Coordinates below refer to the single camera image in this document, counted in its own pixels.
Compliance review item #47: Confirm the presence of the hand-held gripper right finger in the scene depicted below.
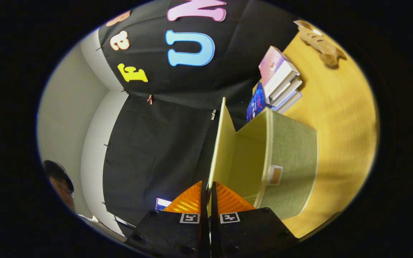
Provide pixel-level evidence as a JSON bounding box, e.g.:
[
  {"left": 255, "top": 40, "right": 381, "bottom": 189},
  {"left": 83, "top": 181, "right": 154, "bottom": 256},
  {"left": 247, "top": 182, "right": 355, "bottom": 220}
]
[{"left": 210, "top": 182, "right": 298, "bottom": 258}]

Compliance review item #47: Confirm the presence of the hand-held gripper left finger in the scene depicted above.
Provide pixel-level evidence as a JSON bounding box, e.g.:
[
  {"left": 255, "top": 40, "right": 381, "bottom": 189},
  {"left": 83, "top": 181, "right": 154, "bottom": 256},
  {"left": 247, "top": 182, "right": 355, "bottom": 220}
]
[{"left": 125, "top": 181, "right": 209, "bottom": 258}]

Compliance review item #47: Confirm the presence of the green fabric storage box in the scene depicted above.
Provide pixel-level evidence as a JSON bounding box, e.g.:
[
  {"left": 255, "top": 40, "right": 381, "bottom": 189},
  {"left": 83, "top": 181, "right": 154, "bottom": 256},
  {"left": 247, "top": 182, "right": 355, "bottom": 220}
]
[{"left": 208, "top": 97, "right": 318, "bottom": 220}]

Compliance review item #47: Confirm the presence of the bright screen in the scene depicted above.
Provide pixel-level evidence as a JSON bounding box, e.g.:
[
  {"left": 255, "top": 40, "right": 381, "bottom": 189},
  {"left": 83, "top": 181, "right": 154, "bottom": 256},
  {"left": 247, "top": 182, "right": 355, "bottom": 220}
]
[{"left": 155, "top": 198, "right": 173, "bottom": 211}]

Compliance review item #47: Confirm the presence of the black backdrop cloth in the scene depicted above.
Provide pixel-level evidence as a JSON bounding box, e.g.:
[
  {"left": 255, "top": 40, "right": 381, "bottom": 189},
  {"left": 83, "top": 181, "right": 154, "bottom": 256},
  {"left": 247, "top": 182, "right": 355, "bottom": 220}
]
[{"left": 97, "top": 0, "right": 300, "bottom": 237}]

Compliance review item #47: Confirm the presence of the dark blue book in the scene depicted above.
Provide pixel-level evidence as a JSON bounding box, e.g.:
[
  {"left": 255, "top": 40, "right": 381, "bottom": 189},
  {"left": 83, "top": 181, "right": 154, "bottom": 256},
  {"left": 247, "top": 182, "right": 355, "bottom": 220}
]
[{"left": 247, "top": 82, "right": 269, "bottom": 122}]

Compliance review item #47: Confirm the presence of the pale blue book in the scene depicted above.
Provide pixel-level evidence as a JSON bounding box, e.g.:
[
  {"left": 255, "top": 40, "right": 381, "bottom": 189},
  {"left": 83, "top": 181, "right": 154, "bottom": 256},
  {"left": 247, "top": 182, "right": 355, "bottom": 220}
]
[{"left": 276, "top": 91, "right": 303, "bottom": 114}]

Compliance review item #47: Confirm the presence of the person's head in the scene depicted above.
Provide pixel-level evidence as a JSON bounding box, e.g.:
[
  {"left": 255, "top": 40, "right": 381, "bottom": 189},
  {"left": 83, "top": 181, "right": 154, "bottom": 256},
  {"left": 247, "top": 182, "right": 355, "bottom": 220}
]
[{"left": 43, "top": 160, "right": 76, "bottom": 212}]

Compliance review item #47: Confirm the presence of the white paperback book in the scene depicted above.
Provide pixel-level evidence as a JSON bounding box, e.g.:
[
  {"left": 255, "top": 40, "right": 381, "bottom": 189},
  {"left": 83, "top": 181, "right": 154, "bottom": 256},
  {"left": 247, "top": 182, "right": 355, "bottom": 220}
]
[{"left": 268, "top": 70, "right": 303, "bottom": 102}]

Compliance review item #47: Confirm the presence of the pink cover book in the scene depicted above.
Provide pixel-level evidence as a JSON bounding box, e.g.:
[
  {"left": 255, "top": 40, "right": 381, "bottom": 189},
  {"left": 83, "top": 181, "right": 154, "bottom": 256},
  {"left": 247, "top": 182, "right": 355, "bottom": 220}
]
[{"left": 258, "top": 46, "right": 294, "bottom": 88}]

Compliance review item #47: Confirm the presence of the tan plush toy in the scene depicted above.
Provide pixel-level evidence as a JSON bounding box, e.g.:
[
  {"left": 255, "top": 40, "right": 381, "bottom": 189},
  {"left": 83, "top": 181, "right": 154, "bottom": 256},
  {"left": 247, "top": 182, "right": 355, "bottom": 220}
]
[{"left": 293, "top": 20, "right": 347, "bottom": 68}]

